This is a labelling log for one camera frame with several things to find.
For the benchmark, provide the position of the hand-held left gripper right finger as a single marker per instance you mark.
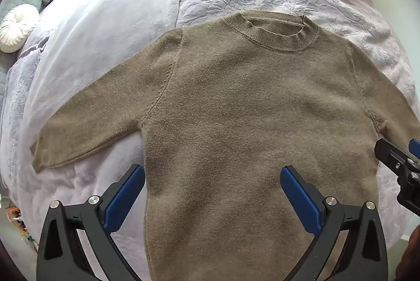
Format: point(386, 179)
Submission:
point(298, 195)

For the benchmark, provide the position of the person's right forearm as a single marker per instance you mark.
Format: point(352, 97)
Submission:
point(410, 254)

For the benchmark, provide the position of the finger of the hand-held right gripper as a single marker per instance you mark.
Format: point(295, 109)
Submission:
point(390, 154)
point(414, 148)

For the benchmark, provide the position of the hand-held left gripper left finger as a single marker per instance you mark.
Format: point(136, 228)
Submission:
point(126, 194)

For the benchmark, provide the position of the brown knit sweater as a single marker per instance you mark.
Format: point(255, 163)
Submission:
point(246, 104)

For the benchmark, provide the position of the lavender embossed blanket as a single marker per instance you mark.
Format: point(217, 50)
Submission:
point(98, 38)

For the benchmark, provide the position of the white round cushion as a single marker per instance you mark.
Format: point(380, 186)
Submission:
point(16, 26)

